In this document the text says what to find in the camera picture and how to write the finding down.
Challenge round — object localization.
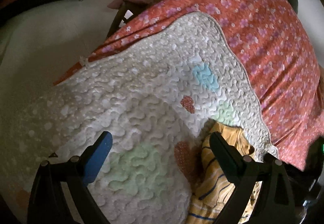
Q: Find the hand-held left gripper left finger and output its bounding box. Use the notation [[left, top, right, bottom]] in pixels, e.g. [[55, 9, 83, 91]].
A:
[[27, 131, 113, 224]]

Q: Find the wooden chair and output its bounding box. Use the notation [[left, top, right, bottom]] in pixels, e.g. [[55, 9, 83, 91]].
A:
[[106, 0, 150, 37]]

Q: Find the dark round object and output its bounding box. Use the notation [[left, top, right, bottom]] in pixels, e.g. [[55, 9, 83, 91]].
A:
[[280, 0, 299, 12]]

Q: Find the white quilted blanket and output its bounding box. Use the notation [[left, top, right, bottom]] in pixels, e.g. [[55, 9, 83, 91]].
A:
[[0, 11, 279, 224]]

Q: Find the yellow striped small shirt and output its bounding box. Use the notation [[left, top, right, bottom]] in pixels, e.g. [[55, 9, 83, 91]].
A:
[[186, 123, 262, 224]]

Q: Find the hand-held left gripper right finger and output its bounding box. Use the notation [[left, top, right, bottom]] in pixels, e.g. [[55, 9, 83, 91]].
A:
[[209, 131, 296, 224]]

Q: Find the red floral bedsheet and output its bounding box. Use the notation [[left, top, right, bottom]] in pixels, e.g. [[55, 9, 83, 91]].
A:
[[53, 0, 324, 172]]

